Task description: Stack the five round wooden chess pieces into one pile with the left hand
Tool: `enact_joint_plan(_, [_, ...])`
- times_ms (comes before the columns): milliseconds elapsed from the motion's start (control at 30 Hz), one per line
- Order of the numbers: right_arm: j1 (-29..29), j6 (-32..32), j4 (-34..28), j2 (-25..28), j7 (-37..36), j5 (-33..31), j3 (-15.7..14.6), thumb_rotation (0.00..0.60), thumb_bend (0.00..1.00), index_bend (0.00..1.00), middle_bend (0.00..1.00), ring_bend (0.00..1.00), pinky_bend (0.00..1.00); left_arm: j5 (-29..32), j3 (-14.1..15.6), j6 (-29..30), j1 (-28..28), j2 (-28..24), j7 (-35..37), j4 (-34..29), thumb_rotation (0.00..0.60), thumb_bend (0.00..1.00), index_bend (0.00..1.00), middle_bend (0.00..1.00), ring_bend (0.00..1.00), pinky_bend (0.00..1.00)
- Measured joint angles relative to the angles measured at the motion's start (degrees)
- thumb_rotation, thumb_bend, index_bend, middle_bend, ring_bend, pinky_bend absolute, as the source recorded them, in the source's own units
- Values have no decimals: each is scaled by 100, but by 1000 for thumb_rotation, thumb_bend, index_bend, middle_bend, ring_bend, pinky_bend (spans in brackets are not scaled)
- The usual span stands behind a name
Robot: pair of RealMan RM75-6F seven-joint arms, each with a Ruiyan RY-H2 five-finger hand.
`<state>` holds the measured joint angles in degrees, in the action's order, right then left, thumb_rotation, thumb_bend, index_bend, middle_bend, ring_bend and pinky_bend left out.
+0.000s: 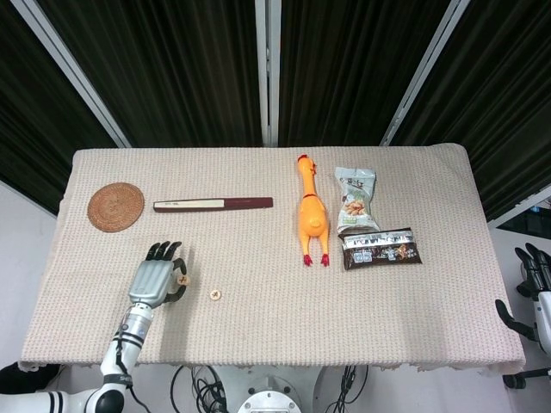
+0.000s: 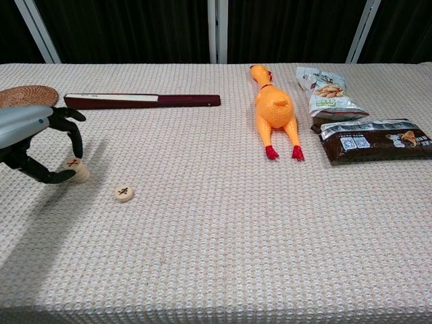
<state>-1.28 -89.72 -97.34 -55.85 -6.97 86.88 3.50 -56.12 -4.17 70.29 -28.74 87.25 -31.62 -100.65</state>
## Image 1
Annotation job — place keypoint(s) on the brown snack packet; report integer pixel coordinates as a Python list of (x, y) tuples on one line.
[(379, 251)]

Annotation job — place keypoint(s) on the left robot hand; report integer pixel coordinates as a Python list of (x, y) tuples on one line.
[(150, 281)]

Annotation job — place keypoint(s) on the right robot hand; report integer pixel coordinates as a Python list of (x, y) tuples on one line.
[(543, 318)]

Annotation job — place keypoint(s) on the white metal frame post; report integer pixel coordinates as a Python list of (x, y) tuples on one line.
[(427, 64), (68, 64), (260, 86)]

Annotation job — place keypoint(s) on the silver white robot base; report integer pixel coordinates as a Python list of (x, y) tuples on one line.
[(269, 400)]

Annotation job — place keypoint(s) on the black office chair base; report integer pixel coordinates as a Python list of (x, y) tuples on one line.
[(523, 377)]

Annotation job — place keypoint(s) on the dark curtain panel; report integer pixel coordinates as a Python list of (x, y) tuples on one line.
[(353, 64), (508, 107), (172, 64), (34, 129)]

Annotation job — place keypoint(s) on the wooden chess piece red character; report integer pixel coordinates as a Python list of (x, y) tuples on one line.
[(183, 280)]

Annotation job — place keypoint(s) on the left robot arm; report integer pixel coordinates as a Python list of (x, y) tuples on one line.
[(140, 320)]

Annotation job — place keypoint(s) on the wooden chess piece black character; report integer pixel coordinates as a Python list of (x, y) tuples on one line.
[(214, 294)]

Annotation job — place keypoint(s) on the round woven rattan coaster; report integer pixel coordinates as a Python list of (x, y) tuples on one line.
[(115, 208)]

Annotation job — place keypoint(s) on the yellow rubber chicken toy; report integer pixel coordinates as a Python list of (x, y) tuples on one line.
[(312, 211)]

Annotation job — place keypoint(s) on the pale green nut snack bag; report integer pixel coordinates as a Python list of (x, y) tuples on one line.
[(357, 202)]

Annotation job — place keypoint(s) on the beige waffle tablecloth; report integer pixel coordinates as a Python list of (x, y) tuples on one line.
[(301, 327)]

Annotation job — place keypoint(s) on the white metal frame rail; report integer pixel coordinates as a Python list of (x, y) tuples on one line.
[(512, 211)]

